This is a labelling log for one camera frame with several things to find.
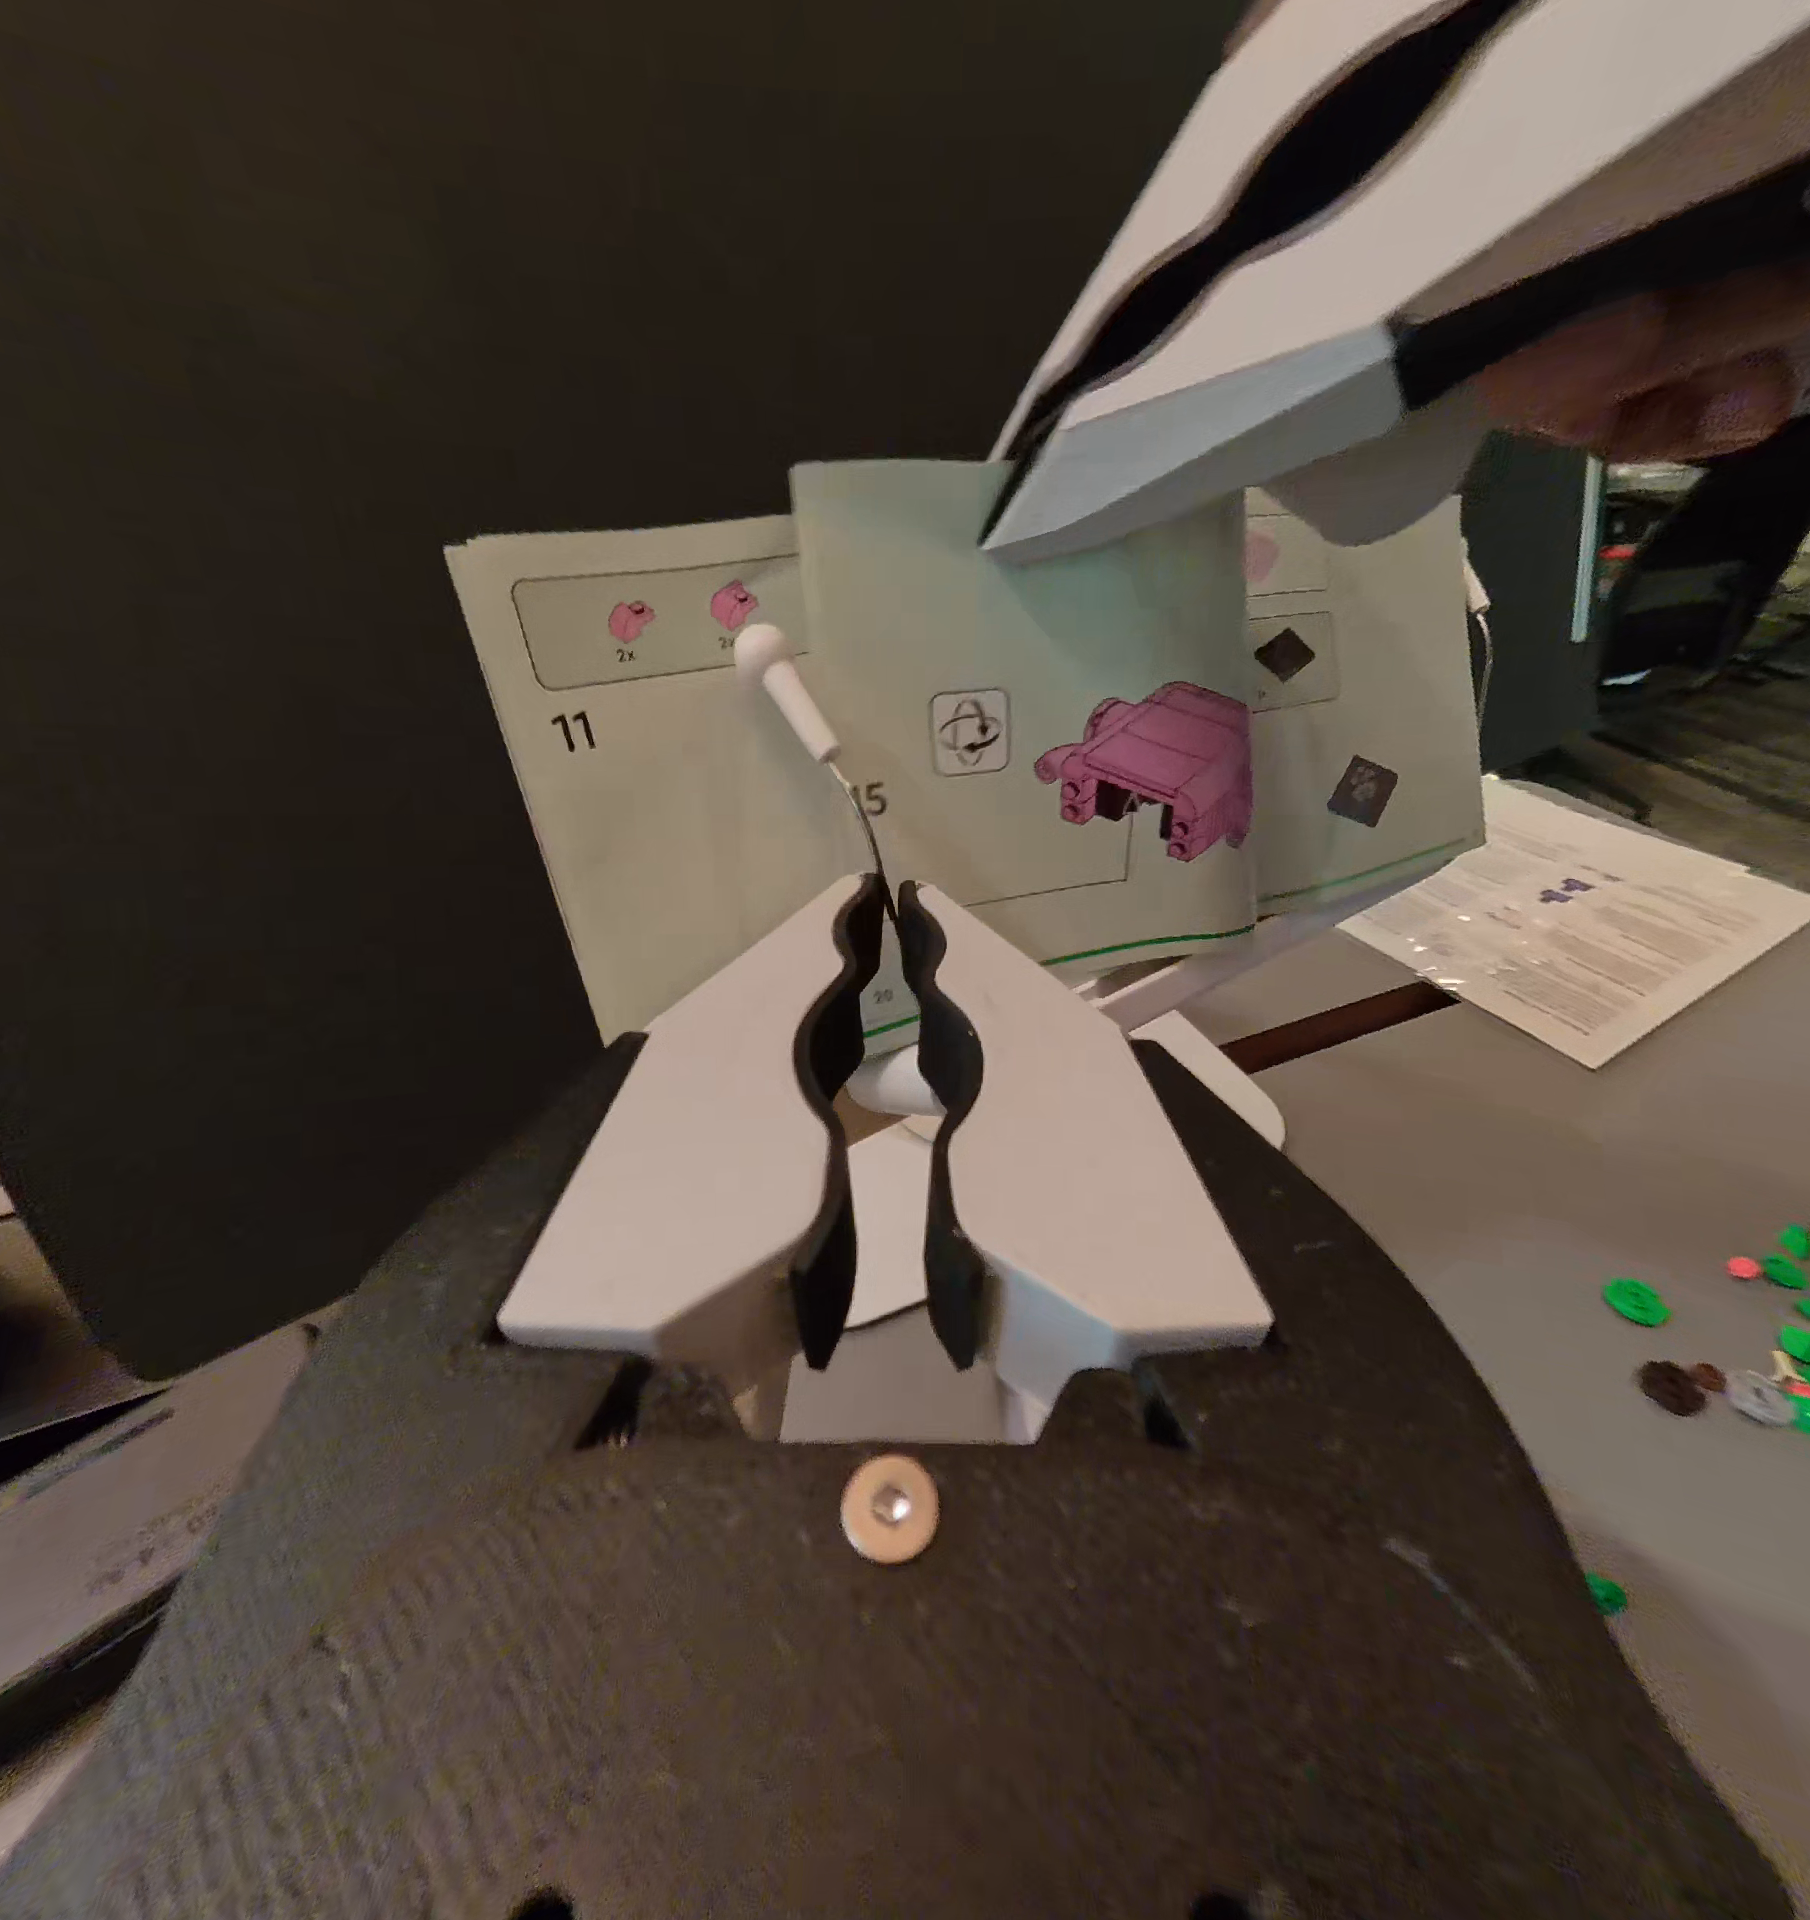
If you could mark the brick instruction booklet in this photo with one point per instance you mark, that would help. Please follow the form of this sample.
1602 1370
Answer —
1070 631

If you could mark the grey flat device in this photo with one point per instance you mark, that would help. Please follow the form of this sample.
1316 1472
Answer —
65 1531

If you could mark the cluster of green leaf pieces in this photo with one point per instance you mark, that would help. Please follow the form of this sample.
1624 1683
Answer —
1635 1300

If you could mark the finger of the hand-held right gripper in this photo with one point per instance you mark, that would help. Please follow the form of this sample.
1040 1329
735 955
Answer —
1522 194
1220 119

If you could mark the printed paper sheet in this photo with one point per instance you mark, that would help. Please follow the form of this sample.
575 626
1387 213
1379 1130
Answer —
1597 945

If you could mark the person's right hand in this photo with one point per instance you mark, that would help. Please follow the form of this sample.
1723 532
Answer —
1672 391

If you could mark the grey round plate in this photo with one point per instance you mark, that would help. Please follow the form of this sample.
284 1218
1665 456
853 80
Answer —
1762 1399

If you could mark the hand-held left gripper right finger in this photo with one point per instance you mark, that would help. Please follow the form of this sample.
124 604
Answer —
1100 1184

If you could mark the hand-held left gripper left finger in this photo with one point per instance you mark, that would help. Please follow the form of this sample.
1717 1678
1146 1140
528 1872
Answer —
667 1184

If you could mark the white book stand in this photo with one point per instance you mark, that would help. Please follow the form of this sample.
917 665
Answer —
1220 1089

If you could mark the black office chair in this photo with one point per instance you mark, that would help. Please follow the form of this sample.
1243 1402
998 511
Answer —
1685 601

